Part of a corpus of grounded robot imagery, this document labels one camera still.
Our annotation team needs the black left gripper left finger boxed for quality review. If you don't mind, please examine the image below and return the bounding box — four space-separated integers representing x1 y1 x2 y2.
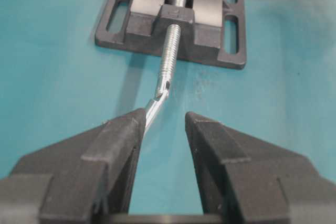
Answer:
1 109 146 223

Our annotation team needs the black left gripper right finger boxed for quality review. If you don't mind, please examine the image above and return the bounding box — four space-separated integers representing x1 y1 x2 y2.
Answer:
185 112 335 223

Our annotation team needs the dark grey metal vise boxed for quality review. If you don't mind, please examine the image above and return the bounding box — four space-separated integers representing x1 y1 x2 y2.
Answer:
95 0 247 69

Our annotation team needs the silver vise screw handle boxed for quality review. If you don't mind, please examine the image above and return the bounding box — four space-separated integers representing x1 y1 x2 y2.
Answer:
143 0 188 136

